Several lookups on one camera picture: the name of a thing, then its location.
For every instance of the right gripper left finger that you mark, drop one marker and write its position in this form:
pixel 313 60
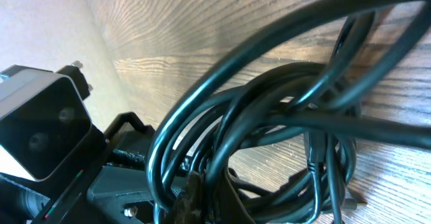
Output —
pixel 188 207

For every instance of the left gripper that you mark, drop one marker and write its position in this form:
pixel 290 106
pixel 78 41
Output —
pixel 102 181

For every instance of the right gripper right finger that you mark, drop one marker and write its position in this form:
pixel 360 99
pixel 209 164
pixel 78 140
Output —
pixel 230 208

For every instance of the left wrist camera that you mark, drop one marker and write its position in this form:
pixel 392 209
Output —
pixel 43 119

